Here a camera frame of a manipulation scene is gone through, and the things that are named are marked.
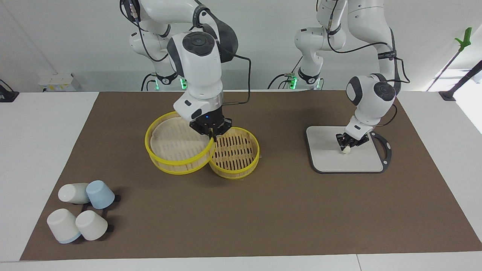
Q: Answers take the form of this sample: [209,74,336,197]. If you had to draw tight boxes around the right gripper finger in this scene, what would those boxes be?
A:
[213,119,233,143]
[189,120,214,140]

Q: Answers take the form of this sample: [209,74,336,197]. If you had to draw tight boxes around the yellow steamer lid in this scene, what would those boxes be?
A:
[145,111,216,175]

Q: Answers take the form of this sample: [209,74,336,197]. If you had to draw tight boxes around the yellow steamer basket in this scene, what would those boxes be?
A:
[208,127,260,180]

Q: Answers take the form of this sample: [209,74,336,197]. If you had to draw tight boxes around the white cutting board grey rim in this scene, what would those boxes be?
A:
[305,125,392,174]

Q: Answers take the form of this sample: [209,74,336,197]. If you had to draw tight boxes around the brown table mat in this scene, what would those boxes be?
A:
[20,91,482,261]

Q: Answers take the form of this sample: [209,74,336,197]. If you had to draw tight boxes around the black stand pole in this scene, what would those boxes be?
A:
[439,60,482,101]

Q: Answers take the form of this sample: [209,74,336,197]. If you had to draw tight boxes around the light blue plastic cup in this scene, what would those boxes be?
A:
[86,180,115,210]

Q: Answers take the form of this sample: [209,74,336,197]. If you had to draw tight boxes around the white cup blue rim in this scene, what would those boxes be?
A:
[58,183,91,204]
[47,208,82,244]

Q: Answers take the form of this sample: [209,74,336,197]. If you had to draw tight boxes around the white plastic cup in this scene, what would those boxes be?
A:
[75,210,108,241]

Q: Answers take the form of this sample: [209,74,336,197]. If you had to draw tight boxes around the green clip on thin rod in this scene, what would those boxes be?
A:
[427,27,472,92]

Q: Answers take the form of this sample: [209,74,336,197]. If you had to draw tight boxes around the white cardboard box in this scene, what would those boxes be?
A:
[38,73,81,92]

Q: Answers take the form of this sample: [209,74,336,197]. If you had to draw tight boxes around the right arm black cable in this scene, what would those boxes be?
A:
[120,0,252,106]

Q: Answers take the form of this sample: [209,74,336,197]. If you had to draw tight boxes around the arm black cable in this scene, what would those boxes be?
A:
[316,0,411,126]
[120,0,252,106]

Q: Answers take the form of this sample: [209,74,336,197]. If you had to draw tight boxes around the black base power cable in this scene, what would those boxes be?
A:
[267,56,304,90]
[141,72,157,91]

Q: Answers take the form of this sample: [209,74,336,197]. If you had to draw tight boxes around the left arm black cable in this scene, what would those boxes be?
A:
[316,0,411,126]

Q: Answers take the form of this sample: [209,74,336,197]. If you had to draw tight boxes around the black table clamp mount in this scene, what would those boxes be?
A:
[0,79,19,103]

